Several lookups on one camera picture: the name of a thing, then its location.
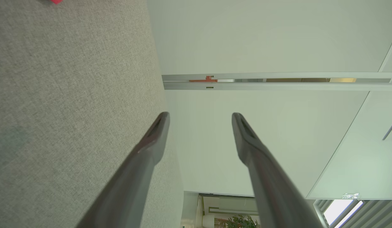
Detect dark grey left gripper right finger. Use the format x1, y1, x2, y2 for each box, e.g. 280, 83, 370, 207
231, 112, 325, 228

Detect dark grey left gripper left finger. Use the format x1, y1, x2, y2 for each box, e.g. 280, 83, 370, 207
75, 111, 170, 228

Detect green potted plant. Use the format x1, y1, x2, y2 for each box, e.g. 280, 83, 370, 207
227, 215, 258, 228

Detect grey window blinds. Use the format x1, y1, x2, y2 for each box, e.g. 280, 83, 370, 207
313, 199, 392, 228

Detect orange object behind partition gap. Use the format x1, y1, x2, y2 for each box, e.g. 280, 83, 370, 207
189, 75, 218, 83

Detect grey double partition post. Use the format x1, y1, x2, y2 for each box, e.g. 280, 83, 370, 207
162, 72, 392, 91

